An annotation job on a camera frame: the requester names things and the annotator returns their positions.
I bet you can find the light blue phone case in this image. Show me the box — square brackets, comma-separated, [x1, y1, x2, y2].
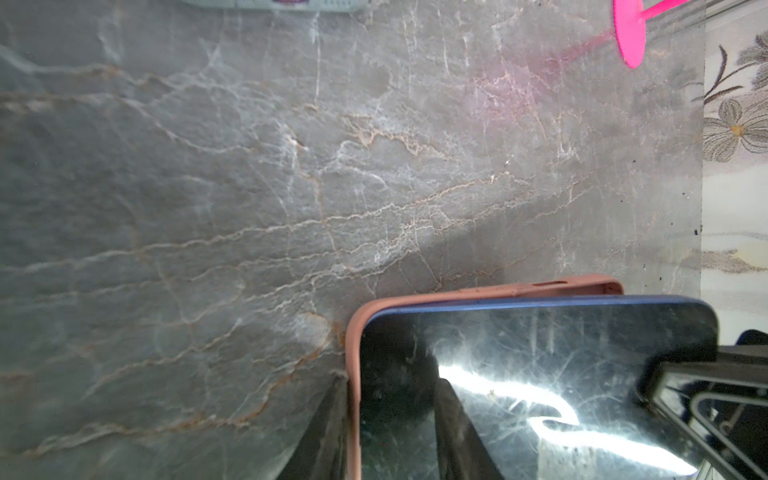
[183, 0, 369, 13]

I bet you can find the blue-edged black phone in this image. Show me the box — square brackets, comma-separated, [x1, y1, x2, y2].
[358, 295, 718, 479]

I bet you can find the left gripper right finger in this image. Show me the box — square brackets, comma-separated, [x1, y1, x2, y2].
[433, 378, 503, 480]

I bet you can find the salmon pink phone case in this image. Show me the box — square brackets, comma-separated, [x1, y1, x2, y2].
[345, 274, 624, 479]

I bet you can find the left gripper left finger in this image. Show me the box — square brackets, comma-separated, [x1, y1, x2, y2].
[277, 375, 349, 480]

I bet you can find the pink plastic goblet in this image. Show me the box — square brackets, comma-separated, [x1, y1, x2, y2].
[612, 0, 689, 69]

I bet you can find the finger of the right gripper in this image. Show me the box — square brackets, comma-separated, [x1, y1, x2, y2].
[644, 345, 767, 479]

